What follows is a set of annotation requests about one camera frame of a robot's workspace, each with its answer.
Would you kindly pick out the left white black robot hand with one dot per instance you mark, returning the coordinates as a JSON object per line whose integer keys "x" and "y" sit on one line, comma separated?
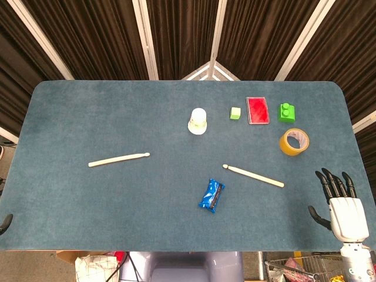
{"x": 6, "y": 221}

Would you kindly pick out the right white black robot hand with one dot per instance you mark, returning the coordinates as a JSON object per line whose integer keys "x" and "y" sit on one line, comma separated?
{"x": 348, "y": 217}

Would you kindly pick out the wooden drumstick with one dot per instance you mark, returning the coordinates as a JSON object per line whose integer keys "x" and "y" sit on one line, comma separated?
{"x": 117, "y": 160}
{"x": 252, "y": 175}

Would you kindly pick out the yellow object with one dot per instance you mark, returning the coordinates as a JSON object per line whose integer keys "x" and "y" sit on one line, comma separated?
{"x": 337, "y": 278}

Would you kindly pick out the cardboard box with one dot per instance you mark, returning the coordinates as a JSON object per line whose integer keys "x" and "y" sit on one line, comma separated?
{"x": 67, "y": 255}

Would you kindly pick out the pink packet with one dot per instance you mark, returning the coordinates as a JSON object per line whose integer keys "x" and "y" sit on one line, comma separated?
{"x": 293, "y": 265}

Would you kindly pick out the brown packing tape roll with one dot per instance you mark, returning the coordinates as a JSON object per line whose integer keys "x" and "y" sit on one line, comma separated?
{"x": 286, "y": 148}

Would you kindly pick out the white checkered bag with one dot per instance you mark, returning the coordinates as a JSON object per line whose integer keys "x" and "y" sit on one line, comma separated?
{"x": 94, "y": 268}

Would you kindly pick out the small red object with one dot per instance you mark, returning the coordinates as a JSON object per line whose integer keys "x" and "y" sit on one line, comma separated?
{"x": 119, "y": 255}

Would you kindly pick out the green studded building block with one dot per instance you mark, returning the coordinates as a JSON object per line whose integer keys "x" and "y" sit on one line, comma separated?
{"x": 286, "y": 114}

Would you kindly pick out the red flat rectangular box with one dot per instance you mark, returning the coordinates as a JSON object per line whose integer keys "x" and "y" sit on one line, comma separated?
{"x": 258, "y": 111}

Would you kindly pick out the blue snack packet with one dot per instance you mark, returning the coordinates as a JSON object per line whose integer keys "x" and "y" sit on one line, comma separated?
{"x": 210, "y": 195}

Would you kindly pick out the blue felt table mat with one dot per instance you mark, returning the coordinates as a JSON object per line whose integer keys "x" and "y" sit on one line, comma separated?
{"x": 147, "y": 205}

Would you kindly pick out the small light green cube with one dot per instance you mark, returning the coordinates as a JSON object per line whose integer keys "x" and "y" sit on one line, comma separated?
{"x": 235, "y": 113}

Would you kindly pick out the lavender robot torso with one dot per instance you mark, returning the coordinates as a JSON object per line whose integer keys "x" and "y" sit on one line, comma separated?
{"x": 182, "y": 267}

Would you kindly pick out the white paper cup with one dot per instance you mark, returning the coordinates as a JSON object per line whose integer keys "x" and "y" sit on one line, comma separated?
{"x": 197, "y": 122}

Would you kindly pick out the white partition frame bar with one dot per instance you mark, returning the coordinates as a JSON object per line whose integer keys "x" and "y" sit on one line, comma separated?
{"x": 302, "y": 41}
{"x": 8, "y": 135}
{"x": 146, "y": 41}
{"x": 42, "y": 41}
{"x": 218, "y": 29}
{"x": 364, "y": 123}

